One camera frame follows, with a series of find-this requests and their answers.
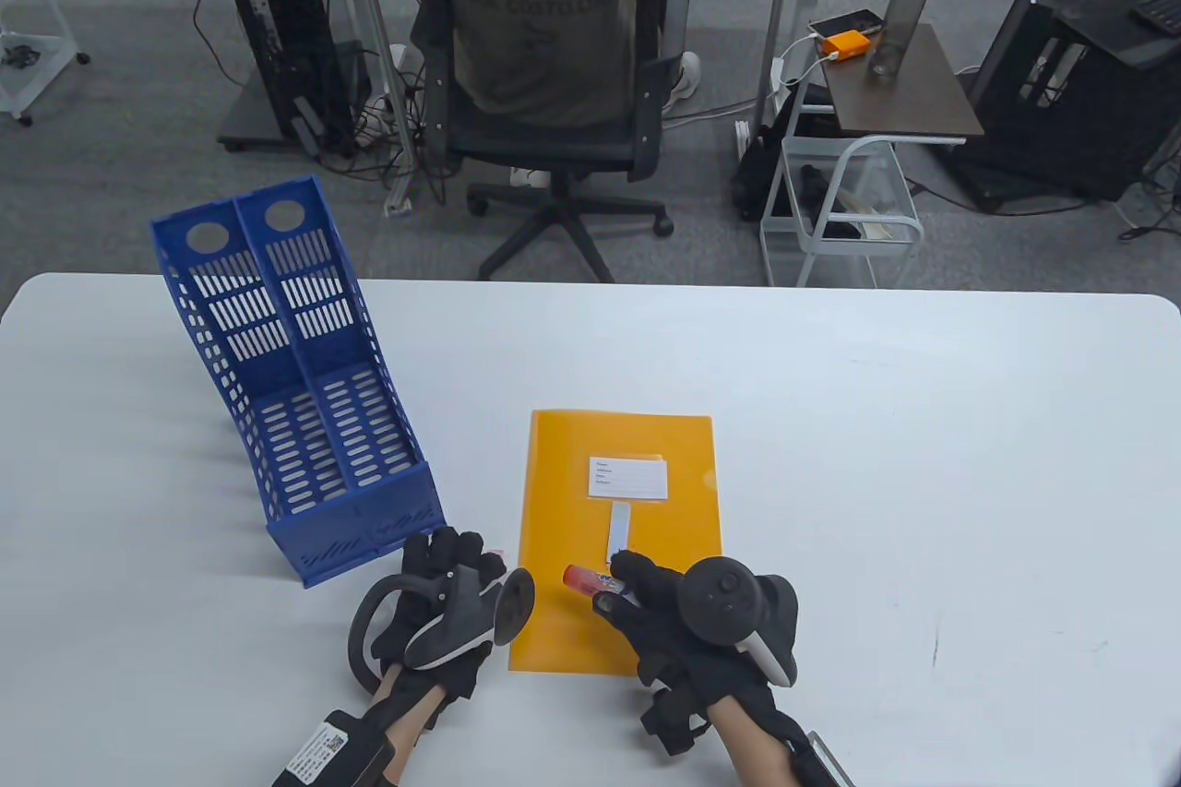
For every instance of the person's left hand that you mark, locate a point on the person's left hand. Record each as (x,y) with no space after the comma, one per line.
(443,552)

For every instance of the person's right hand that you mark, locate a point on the person's right hand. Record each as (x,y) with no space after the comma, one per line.
(646,616)

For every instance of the red and white glue stick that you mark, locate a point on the red and white glue stick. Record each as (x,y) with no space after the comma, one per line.
(586,579)

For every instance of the black and white hand controller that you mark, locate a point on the black and white hand controller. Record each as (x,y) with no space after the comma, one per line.
(461,621)
(729,602)

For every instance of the white sticky note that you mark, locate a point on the white sticky note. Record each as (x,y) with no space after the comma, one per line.
(618,529)

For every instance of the yellow L-shaped folder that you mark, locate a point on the yellow L-shaped folder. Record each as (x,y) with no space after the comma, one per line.
(572,492)

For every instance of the person's left forearm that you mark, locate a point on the person's left forearm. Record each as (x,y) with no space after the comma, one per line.
(411,736)

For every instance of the person's right forearm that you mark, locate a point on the person's right forearm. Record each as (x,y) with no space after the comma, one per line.
(752,745)

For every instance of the white lined label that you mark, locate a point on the white lined label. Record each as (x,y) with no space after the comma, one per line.
(627,478)

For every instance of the blue plastic file rack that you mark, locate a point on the blue plastic file rack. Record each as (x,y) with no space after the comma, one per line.
(314,455)

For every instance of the black mesh office chair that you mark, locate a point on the black mesh office chair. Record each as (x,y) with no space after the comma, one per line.
(554,150)

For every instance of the black bag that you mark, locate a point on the black bag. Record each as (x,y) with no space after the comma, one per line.
(761,178)

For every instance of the white wheeled cart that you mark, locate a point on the white wheeled cart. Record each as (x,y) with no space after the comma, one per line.
(37,77)
(886,187)

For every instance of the black computer tower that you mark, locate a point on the black computer tower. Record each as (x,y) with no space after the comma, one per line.
(286,40)

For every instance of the brown side table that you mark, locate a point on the brown side table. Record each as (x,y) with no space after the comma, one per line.
(904,104)

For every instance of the orange power bank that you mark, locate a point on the orange power bank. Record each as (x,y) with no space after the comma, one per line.
(847,44)

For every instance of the black smartphone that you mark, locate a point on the black smartphone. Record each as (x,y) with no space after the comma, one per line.
(844,22)

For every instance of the dark transparent water bottle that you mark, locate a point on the dark transparent water bottle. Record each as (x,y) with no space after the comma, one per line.
(900,12)

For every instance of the black keyboard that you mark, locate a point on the black keyboard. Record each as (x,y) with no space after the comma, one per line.
(1158,7)

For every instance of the aluminium frame post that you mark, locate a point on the aluminium frame post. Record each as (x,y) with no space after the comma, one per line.
(369,30)
(780,12)

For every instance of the black open-frame computer case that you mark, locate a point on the black open-frame computer case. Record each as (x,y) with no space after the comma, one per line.
(1089,113)

